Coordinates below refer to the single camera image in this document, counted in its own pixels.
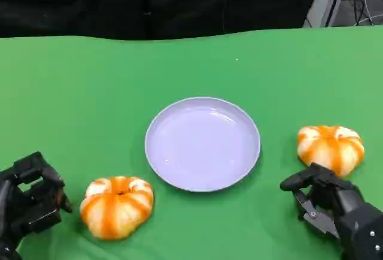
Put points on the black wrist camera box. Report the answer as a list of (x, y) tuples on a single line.
[(365, 236), (7, 249)]

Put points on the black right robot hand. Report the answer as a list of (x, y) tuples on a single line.
[(329, 188)]

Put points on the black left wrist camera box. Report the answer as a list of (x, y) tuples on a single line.
[(7, 249)]

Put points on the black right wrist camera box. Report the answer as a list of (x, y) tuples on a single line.
[(365, 236)]

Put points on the orange and white bread roll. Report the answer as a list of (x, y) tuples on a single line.
[(116, 212), (329, 149)]

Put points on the black backdrop curtain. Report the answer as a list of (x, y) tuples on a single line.
[(89, 2)]

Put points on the lilac plate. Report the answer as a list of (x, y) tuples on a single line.
[(203, 152)]

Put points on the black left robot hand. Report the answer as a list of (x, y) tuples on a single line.
[(33, 200)]

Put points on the grey metal frame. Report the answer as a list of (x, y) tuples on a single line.
[(326, 2)]

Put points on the green table cloth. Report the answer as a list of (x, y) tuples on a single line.
[(89, 92)]

